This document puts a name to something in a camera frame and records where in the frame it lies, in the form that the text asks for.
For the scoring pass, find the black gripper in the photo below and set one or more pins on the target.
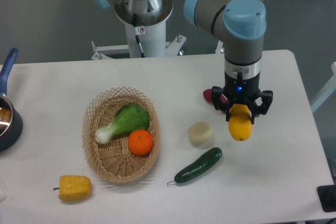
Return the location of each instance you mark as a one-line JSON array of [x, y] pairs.
[[245, 91]]

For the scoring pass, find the yellow mango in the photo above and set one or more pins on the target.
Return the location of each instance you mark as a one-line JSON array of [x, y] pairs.
[[239, 124]]

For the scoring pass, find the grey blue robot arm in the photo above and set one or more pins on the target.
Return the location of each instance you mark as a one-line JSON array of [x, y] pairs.
[[239, 24]]

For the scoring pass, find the magenta dragon fruit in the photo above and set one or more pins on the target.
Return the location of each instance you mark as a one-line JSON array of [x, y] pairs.
[[208, 96]]

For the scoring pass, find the beige round cake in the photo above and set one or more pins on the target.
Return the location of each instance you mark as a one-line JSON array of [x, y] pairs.
[[200, 133]]

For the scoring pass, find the green cucumber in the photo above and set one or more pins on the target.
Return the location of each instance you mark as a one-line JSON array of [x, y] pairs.
[[204, 163]]

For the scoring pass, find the green bok choy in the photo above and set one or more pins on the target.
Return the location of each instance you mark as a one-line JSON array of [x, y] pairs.
[[129, 118]]

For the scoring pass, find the orange tangerine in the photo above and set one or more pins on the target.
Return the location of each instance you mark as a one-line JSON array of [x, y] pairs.
[[140, 142]]

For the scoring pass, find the woven wicker basket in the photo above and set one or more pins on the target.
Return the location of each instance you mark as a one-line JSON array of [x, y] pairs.
[[113, 161]]

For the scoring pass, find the black device at edge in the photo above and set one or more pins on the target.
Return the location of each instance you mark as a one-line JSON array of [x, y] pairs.
[[326, 195]]

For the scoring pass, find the yellow bell pepper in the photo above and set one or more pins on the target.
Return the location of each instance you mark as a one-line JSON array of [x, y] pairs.
[[73, 187]]

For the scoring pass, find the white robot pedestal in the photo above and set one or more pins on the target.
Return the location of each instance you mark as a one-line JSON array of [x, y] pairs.
[[142, 41]]

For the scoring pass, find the blue handled saucepan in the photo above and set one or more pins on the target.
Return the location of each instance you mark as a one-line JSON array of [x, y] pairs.
[[11, 120]]

